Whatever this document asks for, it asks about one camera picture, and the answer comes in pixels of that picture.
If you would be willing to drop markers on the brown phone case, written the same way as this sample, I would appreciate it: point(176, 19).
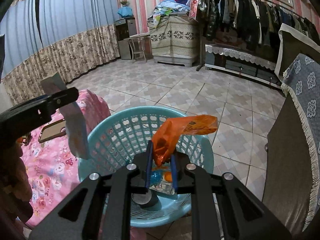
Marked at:
point(54, 130)

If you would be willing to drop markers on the pink floral tablecloth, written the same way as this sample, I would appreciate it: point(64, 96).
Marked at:
point(51, 168)

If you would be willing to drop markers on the low tv stand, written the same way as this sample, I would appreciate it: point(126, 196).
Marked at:
point(241, 64)

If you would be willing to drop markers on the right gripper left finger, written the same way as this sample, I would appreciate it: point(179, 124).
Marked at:
point(100, 206)

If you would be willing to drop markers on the clothes rack with garments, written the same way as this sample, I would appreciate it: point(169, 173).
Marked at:
point(253, 24)

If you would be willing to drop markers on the orange plastic bag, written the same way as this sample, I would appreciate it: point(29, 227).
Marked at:
point(165, 139)

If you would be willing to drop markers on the white paper tissue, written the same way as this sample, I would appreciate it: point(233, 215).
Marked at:
point(75, 121)

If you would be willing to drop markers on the silver foil snack bag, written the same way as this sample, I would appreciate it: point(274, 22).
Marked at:
point(163, 187)

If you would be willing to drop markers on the teal plastic basket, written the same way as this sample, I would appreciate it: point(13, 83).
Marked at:
point(114, 144)

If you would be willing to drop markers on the water dispenser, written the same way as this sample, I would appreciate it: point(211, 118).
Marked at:
point(125, 27)

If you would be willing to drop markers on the cloth covered chest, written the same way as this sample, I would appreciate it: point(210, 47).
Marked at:
point(175, 39)

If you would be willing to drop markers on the pile of bedding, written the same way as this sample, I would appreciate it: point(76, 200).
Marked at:
point(166, 7)

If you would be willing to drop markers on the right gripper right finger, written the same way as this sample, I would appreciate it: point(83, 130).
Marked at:
point(221, 206)

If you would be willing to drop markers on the blue floral curtain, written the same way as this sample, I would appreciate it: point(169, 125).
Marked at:
point(43, 37)

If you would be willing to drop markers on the blue patterned sofa cover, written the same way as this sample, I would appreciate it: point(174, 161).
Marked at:
point(301, 81)

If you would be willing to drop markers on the blue plastic bag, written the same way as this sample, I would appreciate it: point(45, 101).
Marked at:
point(156, 177)

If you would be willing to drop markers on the blue covered plant pot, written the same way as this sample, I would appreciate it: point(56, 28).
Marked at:
point(125, 11)

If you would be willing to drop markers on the orange plastic bowl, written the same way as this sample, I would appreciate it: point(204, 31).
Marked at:
point(168, 176)

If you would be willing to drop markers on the small wooden stool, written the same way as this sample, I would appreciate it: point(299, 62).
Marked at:
point(140, 47)

